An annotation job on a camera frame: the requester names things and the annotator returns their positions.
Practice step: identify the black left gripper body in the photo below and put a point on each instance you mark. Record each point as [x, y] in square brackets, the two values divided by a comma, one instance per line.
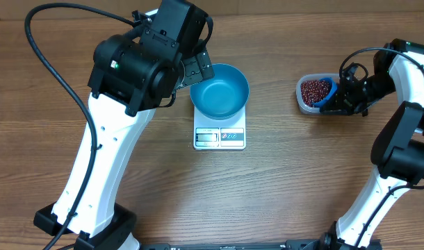
[200, 68]

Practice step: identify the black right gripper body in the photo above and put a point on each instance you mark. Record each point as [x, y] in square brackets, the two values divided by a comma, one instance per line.
[354, 94]

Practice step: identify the blue plastic measuring scoop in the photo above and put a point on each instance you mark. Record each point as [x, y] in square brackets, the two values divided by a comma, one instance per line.
[322, 90]

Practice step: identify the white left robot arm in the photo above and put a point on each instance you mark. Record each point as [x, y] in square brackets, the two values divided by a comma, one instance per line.
[133, 73]

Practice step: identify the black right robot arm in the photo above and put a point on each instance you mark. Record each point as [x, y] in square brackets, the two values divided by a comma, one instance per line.
[397, 154]

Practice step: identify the teal metal bowl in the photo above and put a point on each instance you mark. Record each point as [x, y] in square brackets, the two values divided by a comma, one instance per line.
[222, 96]

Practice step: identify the white digital kitchen scale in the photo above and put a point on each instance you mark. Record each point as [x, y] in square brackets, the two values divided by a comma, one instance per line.
[227, 134]

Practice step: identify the red beans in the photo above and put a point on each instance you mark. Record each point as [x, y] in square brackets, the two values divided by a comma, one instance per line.
[305, 88]

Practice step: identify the clear plastic container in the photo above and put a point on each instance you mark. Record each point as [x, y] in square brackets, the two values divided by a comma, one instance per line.
[310, 77]

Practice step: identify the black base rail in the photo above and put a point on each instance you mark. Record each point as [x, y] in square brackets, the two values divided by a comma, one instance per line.
[287, 245]

